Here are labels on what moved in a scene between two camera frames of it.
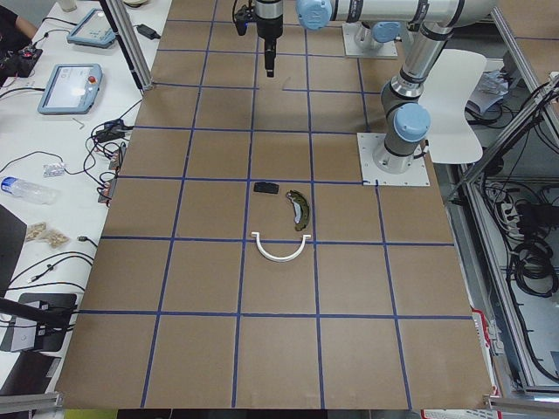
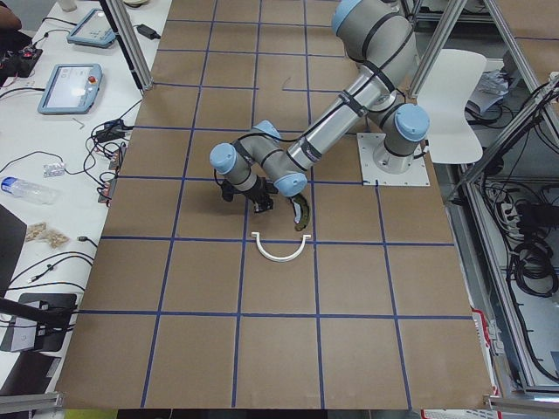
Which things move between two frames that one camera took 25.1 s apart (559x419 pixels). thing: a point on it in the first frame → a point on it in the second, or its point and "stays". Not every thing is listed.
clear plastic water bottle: [37, 193] stays
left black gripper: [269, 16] → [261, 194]
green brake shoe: [301, 209] stays
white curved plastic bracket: [279, 259] stays
